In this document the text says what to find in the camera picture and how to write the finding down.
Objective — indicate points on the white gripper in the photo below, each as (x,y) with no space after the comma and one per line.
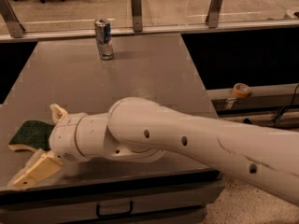
(64,139)

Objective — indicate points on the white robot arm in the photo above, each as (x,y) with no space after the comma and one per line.
(137,129)

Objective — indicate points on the green and yellow sponge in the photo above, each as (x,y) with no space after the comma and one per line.
(32,136)

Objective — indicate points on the silver blue redbull can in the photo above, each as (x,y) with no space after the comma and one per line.
(103,39)

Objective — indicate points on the glass barrier panel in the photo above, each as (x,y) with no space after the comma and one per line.
(69,15)

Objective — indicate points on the grey cabinet drawer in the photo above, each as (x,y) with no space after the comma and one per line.
(178,199)

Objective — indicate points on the orange tape roll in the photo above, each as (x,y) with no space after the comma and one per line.
(241,90)

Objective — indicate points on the black drawer handle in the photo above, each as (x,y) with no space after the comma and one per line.
(113,209)

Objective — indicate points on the left metal glass bracket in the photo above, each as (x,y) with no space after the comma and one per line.
(14,27)

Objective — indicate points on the metal glass bracket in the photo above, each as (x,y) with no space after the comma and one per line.
(213,15)
(14,27)
(136,10)

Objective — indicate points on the middle metal glass bracket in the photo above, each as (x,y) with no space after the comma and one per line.
(136,10)

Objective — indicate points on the right metal glass bracket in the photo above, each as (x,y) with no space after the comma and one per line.
(213,15)

